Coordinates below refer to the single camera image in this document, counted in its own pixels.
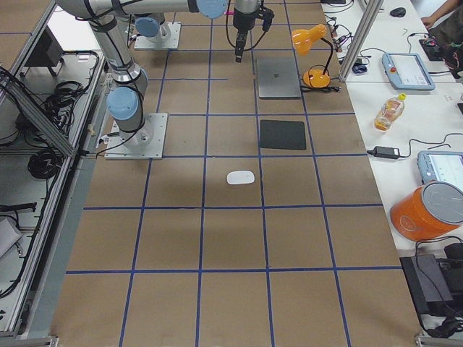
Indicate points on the white computer mouse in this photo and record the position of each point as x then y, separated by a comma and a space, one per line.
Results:
240, 177

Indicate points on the silver closed notebook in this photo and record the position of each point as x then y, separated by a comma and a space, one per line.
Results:
277, 78

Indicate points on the black mousepad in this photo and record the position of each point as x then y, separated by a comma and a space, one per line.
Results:
284, 135

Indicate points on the black mouse on desk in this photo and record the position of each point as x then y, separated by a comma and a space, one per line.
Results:
398, 12

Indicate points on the orange desk lamp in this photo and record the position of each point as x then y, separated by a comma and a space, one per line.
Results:
317, 77

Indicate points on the far blue teach pendant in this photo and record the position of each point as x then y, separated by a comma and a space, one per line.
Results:
406, 71

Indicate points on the blue teach pendant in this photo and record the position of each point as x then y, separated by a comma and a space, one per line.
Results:
406, 71
445, 166

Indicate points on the yellow drink bottle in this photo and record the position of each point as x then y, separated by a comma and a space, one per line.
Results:
391, 110

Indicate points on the black power adapter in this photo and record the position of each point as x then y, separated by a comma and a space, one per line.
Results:
385, 152

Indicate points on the near blue teach pendant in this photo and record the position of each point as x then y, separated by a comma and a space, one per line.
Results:
445, 166

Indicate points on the orange bucket grey lid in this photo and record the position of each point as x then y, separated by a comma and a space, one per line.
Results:
432, 210

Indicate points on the black box on floor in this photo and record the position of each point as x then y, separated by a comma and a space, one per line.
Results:
427, 286

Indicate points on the aluminium frame post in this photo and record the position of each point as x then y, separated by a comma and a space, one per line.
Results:
365, 24

